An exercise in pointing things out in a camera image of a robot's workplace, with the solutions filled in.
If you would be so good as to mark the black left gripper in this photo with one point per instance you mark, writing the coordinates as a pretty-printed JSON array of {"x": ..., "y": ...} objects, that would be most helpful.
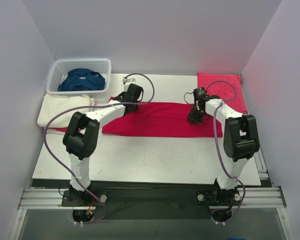
[{"x": 131, "y": 107}]

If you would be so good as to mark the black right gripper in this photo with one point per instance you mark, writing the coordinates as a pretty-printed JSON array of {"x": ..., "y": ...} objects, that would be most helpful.
[{"x": 195, "y": 115}]

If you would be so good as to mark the crimson red t-shirt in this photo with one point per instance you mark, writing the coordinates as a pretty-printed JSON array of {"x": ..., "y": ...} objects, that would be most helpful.
[{"x": 160, "y": 119}]

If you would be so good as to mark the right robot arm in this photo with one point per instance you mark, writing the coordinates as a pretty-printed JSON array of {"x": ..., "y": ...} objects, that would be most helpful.
[{"x": 236, "y": 135}]

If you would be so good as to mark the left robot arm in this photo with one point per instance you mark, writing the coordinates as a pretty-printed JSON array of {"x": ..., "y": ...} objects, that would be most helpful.
[{"x": 81, "y": 136}]

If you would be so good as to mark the folded red t-shirt under stack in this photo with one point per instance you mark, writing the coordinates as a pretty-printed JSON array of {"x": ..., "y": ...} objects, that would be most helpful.
[{"x": 57, "y": 130}]

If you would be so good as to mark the pink microfiber towel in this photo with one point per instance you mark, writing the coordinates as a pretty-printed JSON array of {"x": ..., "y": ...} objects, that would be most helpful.
[{"x": 226, "y": 86}]

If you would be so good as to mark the blue t-shirt in basket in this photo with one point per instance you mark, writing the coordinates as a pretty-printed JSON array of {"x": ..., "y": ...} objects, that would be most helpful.
[{"x": 82, "y": 79}]

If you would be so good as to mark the white plastic laundry basket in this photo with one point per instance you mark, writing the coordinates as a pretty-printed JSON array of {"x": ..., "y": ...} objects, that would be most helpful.
[{"x": 60, "y": 69}]

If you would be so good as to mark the folded white t-shirt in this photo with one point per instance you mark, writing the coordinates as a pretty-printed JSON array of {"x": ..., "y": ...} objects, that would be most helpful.
[{"x": 53, "y": 105}]

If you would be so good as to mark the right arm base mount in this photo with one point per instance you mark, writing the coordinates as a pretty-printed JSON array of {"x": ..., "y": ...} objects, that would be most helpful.
[{"x": 214, "y": 197}]

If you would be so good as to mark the aluminium mounting rail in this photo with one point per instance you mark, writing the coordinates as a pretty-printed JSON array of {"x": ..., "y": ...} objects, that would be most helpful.
[{"x": 53, "y": 198}]

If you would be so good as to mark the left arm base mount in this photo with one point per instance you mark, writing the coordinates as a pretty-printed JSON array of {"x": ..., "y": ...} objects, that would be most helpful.
[{"x": 85, "y": 198}]

